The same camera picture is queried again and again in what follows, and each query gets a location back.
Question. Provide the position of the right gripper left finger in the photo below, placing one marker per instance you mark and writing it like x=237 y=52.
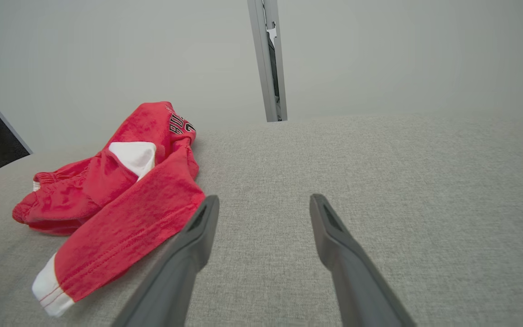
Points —
x=184 y=263

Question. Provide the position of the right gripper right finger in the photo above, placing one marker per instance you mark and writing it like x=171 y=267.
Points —
x=352 y=277

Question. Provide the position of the red and white garment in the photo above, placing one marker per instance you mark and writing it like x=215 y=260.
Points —
x=120 y=218

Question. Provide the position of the grey fabric sofa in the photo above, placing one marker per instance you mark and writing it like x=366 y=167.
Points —
x=379 y=181

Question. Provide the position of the grey metal partition post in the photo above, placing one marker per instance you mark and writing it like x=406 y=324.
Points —
x=261 y=54

